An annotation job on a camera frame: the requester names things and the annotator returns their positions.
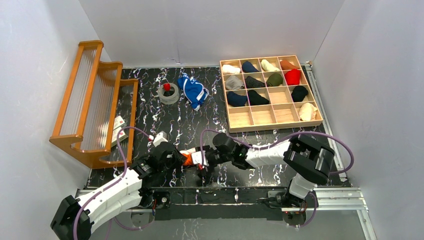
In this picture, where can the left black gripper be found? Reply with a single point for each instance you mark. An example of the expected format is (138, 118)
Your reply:
(177, 157)

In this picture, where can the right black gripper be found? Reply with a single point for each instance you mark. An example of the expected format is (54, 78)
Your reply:
(209, 159)

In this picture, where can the orange underwear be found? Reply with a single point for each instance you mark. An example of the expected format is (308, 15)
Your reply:
(189, 161)

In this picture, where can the blue underwear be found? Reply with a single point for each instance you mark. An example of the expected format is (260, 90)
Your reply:
(193, 90)

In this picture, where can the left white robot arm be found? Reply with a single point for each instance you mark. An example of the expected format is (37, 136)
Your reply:
(77, 218)

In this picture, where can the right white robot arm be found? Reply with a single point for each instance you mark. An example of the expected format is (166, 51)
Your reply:
(311, 160)

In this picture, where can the clear tape roll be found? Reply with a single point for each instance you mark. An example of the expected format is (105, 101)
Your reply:
(168, 97)

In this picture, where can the white box red label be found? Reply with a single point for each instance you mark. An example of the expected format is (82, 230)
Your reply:
(119, 123)

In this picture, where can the black rolled cloth middle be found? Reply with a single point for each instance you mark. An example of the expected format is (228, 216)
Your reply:
(255, 99)

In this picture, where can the black rolled cloth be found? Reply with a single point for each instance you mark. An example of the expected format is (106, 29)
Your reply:
(255, 99)
(299, 93)

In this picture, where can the grey rolled cloth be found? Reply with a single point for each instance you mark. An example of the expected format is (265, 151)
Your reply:
(234, 83)

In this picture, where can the small red cap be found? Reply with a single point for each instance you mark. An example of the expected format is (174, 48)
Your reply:
(167, 87)

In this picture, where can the dark patterned rolled cloth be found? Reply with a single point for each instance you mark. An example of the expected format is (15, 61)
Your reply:
(252, 83)

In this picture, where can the wooden compartment organizer box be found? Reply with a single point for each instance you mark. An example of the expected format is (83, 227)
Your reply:
(281, 112)

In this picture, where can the wooden acrylic tiered rack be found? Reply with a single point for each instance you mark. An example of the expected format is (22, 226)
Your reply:
(84, 124)

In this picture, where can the white rolled cloth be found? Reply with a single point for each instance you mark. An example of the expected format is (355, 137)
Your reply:
(228, 69)

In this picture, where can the navy rolled cloth top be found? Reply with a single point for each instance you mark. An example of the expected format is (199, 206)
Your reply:
(248, 67)

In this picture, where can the olive rolled cloth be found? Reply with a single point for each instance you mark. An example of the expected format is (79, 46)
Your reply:
(275, 80)

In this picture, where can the beige rolled cloth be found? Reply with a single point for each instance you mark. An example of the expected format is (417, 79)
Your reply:
(307, 112)

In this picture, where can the cream rolled cloth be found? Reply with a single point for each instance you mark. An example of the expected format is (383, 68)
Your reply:
(268, 67)

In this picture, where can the black rolled cloth right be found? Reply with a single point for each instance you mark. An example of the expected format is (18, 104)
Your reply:
(299, 93)

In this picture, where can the red rolled cloth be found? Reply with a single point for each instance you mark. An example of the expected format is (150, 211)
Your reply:
(293, 77)

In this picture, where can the rust orange rolled cloth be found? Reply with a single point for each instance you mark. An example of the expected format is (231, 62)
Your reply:
(286, 65)

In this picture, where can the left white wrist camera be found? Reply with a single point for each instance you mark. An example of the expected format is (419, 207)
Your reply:
(158, 138)

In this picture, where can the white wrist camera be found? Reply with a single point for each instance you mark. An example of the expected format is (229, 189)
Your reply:
(199, 158)
(158, 138)

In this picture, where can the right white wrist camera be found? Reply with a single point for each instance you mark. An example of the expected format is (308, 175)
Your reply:
(199, 158)

